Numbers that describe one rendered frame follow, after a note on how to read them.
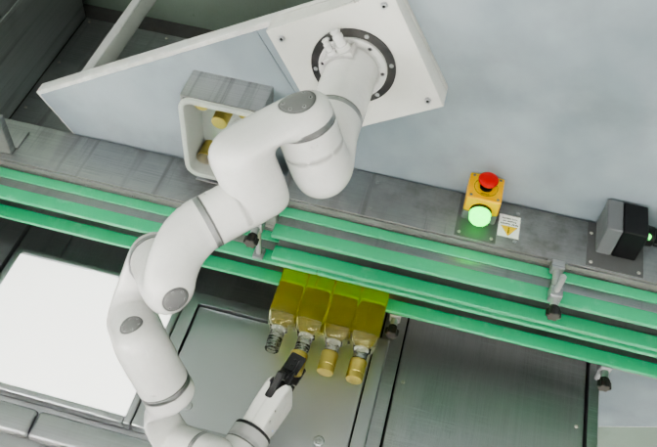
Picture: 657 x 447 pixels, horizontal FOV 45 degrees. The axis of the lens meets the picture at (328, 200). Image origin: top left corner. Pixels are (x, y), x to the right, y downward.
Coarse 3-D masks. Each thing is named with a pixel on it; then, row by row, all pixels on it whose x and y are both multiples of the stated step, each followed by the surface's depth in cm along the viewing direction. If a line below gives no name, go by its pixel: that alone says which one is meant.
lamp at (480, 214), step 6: (474, 204) 159; (480, 204) 158; (474, 210) 158; (480, 210) 157; (486, 210) 158; (468, 216) 159; (474, 216) 158; (480, 216) 157; (486, 216) 157; (474, 222) 159; (480, 222) 158; (486, 222) 158
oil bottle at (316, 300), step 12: (312, 276) 168; (312, 288) 166; (324, 288) 166; (312, 300) 164; (324, 300) 164; (300, 312) 162; (312, 312) 162; (324, 312) 162; (300, 324) 160; (312, 324) 160; (312, 336) 161
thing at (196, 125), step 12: (180, 108) 157; (192, 108) 162; (216, 108) 155; (228, 108) 154; (180, 120) 160; (192, 120) 164; (204, 120) 169; (192, 132) 166; (204, 132) 172; (216, 132) 171; (192, 144) 168; (192, 156) 170; (192, 168) 171; (204, 168) 172; (216, 180) 172
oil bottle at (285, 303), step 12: (288, 276) 167; (300, 276) 167; (288, 288) 165; (300, 288) 165; (276, 300) 163; (288, 300) 163; (300, 300) 164; (276, 312) 161; (288, 312) 161; (276, 324) 161; (288, 324) 161
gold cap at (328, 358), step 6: (324, 354) 157; (330, 354) 157; (336, 354) 157; (324, 360) 156; (330, 360) 156; (336, 360) 157; (318, 366) 156; (324, 366) 155; (330, 366) 155; (318, 372) 156; (324, 372) 156; (330, 372) 155
